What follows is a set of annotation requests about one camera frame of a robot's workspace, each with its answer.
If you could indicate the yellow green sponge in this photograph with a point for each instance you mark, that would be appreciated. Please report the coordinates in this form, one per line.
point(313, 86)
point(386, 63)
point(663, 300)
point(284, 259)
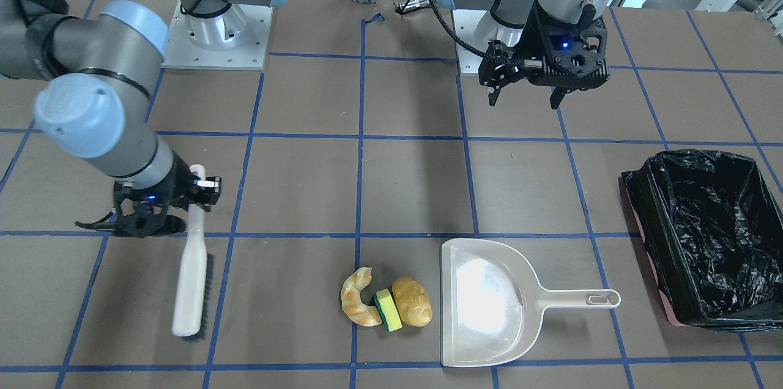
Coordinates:
point(387, 309)

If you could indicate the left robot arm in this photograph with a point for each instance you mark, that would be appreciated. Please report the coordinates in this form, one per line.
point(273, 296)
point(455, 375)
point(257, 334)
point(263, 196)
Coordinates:
point(505, 20)

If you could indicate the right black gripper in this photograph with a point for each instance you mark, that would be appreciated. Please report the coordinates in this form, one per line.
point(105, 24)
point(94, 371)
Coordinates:
point(175, 182)

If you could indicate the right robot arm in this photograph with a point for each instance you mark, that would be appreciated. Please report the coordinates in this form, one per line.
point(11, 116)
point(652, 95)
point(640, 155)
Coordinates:
point(100, 74)

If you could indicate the bin with black bag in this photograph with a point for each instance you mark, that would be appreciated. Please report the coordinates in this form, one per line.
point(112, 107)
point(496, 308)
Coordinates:
point(712, 231)

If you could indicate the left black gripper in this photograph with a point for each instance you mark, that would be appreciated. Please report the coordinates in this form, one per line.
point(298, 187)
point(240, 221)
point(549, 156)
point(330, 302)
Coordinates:
point(541, 30)

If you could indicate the brown toy potato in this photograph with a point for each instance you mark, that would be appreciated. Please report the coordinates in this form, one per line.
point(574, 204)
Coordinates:
point(412, 301)

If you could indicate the beige hand brush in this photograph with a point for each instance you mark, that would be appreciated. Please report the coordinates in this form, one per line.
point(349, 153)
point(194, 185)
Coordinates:
point(192, 280)

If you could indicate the beige plastic dustpan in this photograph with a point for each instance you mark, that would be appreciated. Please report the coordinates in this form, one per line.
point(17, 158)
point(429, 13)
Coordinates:
point(493, 303)

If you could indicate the toy croissant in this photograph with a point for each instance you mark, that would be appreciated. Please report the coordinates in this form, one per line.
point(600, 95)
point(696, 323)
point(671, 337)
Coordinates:
point(351, 300)

